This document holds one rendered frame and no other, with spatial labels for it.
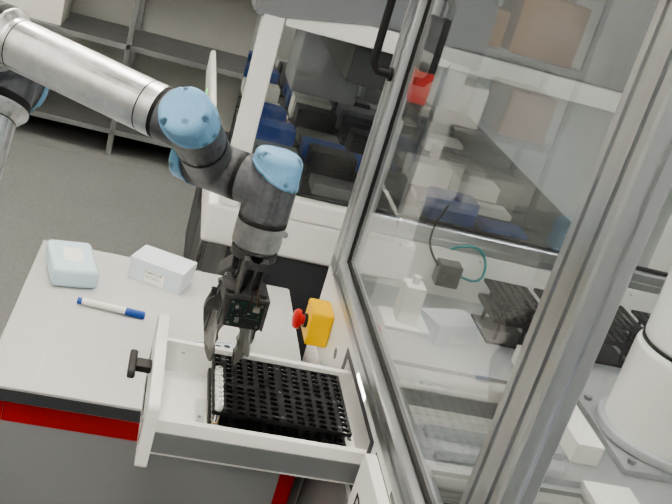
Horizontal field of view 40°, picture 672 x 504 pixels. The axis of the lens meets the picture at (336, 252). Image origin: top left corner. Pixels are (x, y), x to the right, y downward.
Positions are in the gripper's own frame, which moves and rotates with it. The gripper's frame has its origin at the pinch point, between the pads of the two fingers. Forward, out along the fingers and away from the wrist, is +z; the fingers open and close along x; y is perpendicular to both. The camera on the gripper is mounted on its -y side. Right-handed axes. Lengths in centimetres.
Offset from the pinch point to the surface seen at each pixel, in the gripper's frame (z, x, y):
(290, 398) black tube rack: 3.5, 11.7, 5.0
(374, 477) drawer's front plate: 0.5, 20.3, 27.3
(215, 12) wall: 12, 25, -416
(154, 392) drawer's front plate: 0.9, -10.8, 13.4
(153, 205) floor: 94, 7, -304
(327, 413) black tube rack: 3.4, 17.5, 7.9
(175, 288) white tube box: 16, -3, -54
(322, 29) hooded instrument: -43, 17, -76
